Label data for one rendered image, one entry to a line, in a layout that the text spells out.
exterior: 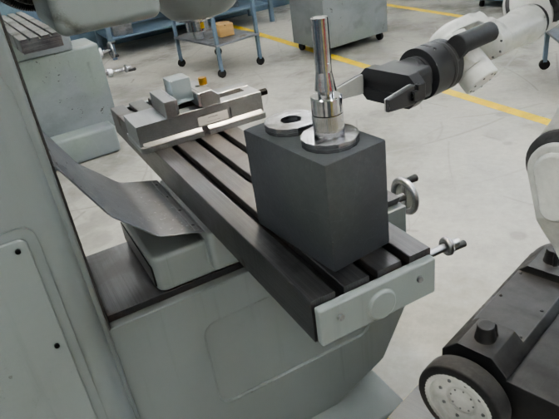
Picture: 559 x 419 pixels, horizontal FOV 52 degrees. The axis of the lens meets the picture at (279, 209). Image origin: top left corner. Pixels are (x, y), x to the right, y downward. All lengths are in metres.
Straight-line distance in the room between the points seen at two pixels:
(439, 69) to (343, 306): 0.41
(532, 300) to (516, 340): 0.16
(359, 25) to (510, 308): 4.79
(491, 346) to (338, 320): 0.53
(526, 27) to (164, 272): 0.86
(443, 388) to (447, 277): 1.21
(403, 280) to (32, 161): 0.65
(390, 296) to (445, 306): 1.48
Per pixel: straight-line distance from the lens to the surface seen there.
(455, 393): 1.38
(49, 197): 1.09
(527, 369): 1.37
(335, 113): 0.86
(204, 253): 1.28
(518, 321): 1.45
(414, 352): 2.20
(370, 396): 1.79
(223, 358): 1.46
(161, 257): 1.25
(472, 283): 2.53
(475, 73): 1.07
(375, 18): 6.15
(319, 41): 0.83
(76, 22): 1.09
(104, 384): 1.30
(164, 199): 1.39
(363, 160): 0.87
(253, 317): 1.43
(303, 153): 0.87
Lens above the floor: 1.52
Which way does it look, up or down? 29 degrees down
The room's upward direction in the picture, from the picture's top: 8 degrees counter-clockwise
